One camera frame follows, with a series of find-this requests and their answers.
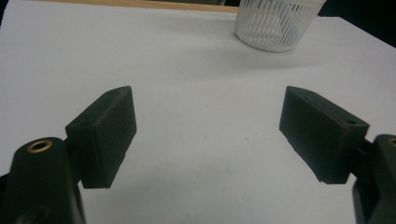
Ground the white plastic mesh basket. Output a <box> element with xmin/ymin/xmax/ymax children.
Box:
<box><xmin>233</xmin><ymin>0</ymin><xmax>327</xmax><ymax>53</ymax></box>

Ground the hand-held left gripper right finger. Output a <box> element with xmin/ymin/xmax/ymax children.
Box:
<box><xmin>278</xmin><ymin>86</ymin><xmax>371</xmax><ymax>185</ymax></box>

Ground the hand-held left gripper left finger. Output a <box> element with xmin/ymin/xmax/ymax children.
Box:
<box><xmin>64</xmin><ymin>86</ymin><xmax>138</xmax><ymax>189</ymax></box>

